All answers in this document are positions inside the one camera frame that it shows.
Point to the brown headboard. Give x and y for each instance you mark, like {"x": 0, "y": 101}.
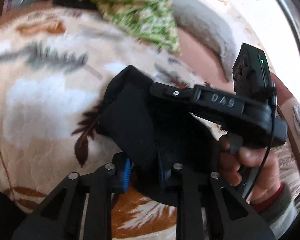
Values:
{"x": 286, "y": 104}

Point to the green white patterned cloth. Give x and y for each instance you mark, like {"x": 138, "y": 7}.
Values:
{"x": 148, "y": 20}

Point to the striped floral bedspread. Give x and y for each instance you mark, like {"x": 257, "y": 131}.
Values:
{"x": 289, "y": 172}

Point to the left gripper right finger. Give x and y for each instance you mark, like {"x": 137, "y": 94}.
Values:
{"x": 206, "y": 204}

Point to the right forearm sleeve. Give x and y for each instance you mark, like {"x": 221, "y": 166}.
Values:
{"x": 278, "y": 211}

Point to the leaf-patterned fleece blanket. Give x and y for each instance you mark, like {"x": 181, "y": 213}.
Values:
{"x": 55, "y": 65}

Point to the pink bed sheet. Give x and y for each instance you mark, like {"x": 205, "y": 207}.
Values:
{"x": 202, "y": 61}

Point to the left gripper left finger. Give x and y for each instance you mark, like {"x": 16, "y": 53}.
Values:
{"x": 80, "y": 206}

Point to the right hand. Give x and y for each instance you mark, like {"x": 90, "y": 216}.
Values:
{"x": 234, "y": 166}

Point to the black camera box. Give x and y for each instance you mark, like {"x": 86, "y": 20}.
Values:
{"x": 251, "y": 74}

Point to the black pants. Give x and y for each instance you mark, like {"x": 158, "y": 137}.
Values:
{"x": 155, "y": 133}

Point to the grey quilted cloth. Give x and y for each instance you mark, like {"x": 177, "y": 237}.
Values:
{"x": 209, "y": 29}

